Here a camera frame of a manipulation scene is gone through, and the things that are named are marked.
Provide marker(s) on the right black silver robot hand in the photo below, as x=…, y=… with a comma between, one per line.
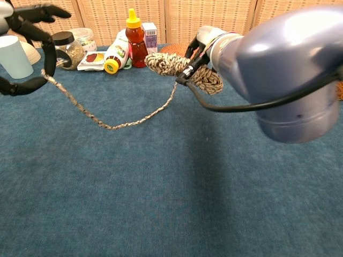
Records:
x=206, y=34

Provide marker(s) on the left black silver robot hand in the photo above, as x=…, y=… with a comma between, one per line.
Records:
x=50, y=59

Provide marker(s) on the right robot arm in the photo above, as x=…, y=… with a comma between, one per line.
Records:
x=294, y=53

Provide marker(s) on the white bowl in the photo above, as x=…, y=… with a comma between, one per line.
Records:
x=34, y=56

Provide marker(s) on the glass jar black lid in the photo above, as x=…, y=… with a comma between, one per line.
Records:
x=71, y=52

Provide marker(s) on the bamboo folding screen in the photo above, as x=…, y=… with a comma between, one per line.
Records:
x=177, y=18

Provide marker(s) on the round woven coaster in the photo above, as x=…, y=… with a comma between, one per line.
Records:
x=174, y=49

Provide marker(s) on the pale blue plastic cup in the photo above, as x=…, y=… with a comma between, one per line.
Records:
x=14, y=59

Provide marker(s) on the red yellow snack packet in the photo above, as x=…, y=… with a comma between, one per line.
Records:
x=91, y=60

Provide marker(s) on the clear plastic tub with clips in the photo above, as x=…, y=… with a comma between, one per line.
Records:
x=85, y=36

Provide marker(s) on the small white purple carton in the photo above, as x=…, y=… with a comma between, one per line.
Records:
x=151, y=37

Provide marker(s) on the white bottle yellow cap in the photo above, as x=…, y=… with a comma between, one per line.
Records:
x=116, y=53

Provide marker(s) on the honey bear bottle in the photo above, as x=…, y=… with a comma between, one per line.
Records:
x=138, y=48

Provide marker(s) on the clear jar of rubber bands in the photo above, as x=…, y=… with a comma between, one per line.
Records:
x=340, y=91

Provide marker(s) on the blue table mat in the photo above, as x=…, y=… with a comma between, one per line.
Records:
x=134, y=187

